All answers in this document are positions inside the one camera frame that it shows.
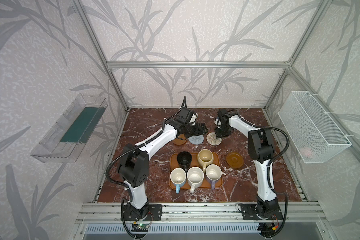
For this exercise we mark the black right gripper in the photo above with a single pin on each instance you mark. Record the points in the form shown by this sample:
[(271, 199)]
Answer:
[(223, 130)]

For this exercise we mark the white mug blue handle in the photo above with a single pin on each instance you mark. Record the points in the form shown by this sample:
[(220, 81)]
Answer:
[(178, 177)]

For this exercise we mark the aluminium frame corner post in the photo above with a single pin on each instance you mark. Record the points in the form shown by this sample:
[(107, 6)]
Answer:
[(318, 15), (80, 9)]

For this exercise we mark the beige patterned round coaster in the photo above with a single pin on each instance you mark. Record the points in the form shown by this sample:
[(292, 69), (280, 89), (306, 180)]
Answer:
[(213, 140)]

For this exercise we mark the white mug purple handle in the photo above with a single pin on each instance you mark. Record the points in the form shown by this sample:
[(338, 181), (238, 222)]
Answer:
[(213, 174)]

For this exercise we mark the grey round felt coaster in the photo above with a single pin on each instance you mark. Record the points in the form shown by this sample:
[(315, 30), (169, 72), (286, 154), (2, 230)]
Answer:
[(196, 140)]

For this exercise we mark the green circuit board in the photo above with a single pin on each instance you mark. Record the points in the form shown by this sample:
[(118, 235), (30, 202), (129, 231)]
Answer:
[(140, 227)]

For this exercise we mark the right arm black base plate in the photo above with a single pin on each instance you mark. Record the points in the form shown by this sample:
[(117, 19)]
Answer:
[(260, 212)]

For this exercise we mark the aluminium frame corner post left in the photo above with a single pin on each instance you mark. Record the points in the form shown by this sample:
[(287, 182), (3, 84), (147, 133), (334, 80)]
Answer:
[(80, 9)]

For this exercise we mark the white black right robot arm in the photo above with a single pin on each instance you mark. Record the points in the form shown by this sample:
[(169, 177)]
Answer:
[(260, 149)]

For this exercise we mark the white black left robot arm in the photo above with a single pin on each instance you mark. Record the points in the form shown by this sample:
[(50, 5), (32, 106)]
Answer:
[(134, 163)]

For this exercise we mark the orange brown serving tray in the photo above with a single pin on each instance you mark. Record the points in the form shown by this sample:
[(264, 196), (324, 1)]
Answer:
[(206, 184)]

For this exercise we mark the aluminium frame corner post right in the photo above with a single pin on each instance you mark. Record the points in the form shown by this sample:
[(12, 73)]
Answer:
[(318, 15)]

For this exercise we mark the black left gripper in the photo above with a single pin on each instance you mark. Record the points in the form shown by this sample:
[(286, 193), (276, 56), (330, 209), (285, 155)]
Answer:
[(195, 129)]

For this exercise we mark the aluminium frame back crossbar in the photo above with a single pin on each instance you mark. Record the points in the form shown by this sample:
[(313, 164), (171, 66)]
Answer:
[(273, 65)]

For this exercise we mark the pink object in basket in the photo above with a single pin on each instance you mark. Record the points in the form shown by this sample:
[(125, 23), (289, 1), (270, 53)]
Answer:
[(306, 152)]

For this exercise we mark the white mug cream handle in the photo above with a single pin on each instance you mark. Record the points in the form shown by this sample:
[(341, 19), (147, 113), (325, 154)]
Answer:
[(195, 178)]

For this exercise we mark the amber brown round coaster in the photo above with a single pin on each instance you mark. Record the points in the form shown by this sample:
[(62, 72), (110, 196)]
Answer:
[(235, 160)]

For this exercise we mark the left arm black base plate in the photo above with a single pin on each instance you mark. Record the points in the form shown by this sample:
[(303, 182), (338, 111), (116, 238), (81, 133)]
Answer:
[(149, 212)]

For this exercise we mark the aluminium front rail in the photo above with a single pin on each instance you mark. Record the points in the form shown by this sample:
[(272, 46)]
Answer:
[(197, 213)]

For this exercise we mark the clear plastic wall bin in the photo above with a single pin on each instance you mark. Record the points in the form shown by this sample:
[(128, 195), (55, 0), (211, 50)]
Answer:
[(67, 138)]

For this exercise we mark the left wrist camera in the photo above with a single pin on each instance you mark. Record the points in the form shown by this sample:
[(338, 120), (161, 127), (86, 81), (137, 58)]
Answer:
[(186, 116)]

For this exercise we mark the black mug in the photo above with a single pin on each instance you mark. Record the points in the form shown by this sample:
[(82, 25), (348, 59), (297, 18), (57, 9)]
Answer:
[(184, 160)]

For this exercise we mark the brown wooden round coaster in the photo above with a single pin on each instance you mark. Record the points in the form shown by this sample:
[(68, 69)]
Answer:
[(180, 140)]

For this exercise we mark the cream yellow mug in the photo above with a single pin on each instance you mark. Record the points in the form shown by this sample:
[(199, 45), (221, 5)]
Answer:
[(205, 158)]

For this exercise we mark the white wire mesh basket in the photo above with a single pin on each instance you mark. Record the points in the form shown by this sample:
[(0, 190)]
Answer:
[(310, 125)]

